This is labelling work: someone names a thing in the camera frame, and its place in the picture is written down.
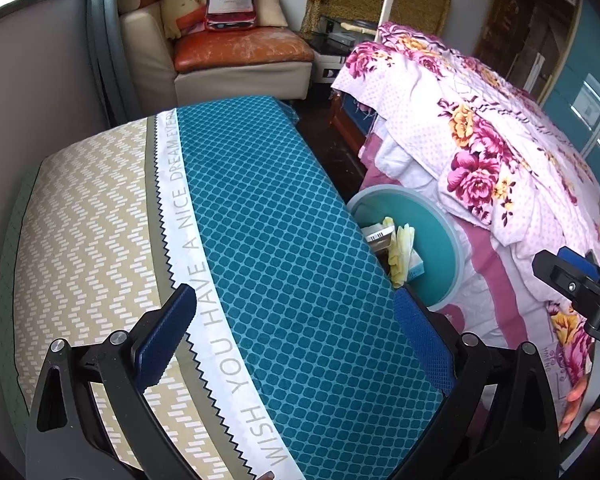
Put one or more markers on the black audio device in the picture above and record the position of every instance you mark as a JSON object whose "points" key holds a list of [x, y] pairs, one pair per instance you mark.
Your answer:
{"points": [[337, 35]]}

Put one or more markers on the floral quilt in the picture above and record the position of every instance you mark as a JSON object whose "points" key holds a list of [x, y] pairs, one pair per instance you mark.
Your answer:
{"points": [[455, 135]]}

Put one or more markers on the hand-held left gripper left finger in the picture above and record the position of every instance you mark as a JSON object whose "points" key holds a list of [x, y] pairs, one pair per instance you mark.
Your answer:
{"points": [[165, 340]]}

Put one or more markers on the white pole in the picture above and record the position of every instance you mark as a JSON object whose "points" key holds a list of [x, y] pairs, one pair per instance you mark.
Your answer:
{"points": [[387, 0]]}

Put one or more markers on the beige pillow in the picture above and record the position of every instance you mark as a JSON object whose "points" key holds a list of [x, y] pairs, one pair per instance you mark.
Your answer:
{"points": [[270, 7]]}

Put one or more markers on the wooden bed frame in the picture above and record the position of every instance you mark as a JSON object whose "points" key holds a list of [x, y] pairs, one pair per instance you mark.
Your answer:
{"points": [[347, 120]]}

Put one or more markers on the white blue paper packet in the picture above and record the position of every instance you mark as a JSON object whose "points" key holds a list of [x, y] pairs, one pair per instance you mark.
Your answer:
{"points": [[377, 235]]}

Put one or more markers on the pink white bed sheet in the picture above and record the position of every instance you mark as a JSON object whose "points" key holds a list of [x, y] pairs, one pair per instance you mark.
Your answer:
{"points": [[500, 290]]}

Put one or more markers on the dark wooden cabinet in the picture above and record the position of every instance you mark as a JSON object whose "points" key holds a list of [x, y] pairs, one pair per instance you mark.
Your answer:
{"points": [[525, 35]]}

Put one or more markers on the beige armchair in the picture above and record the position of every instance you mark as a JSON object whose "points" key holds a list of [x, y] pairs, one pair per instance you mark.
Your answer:
{"points": [[145, 50]]}

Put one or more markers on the grey blue curtain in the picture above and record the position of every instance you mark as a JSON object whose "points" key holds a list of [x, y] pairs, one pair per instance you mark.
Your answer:
{"points": [[107, 45]]}

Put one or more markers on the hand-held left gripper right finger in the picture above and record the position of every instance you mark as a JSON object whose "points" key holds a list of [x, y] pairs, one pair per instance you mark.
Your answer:
{"points": [[422, 340]]}

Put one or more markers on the teal round bin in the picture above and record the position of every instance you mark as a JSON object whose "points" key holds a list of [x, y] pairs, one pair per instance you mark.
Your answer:
{"points": [[430, 230]]}

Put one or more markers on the yellow plush pillow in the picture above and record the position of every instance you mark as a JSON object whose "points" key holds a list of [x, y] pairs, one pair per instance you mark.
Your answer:
{"points": [[182, 10]]}

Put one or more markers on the person's right hand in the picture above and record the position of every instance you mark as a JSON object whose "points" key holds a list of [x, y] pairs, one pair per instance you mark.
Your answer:
{"points": [[577, 397]]}

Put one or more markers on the teal wardrobe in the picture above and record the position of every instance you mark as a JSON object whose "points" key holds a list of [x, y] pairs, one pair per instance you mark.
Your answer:
{"points": [[585, 90]]}

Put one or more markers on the white low cabinet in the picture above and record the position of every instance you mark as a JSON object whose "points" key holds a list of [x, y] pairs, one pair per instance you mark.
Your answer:
{"points": [[330, 70]]}

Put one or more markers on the yellow cloth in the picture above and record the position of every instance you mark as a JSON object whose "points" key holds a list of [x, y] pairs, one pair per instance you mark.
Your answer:
{"points": [[400, 250]]}

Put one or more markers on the teal and beige tablecloth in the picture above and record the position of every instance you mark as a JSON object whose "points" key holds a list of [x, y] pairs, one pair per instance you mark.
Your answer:
{"points": [[280, 210]]}

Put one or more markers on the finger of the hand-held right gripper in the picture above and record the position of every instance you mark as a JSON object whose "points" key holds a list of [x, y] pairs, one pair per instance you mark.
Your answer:
{"points": [[570, 285]]}

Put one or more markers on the orange seat cushion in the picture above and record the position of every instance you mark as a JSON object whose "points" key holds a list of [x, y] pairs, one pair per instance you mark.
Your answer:
{"points": [[240, 52]]}

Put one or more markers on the light blue milk carton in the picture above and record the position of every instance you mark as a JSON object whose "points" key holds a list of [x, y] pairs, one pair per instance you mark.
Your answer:
{"points": [[415, 265]]}

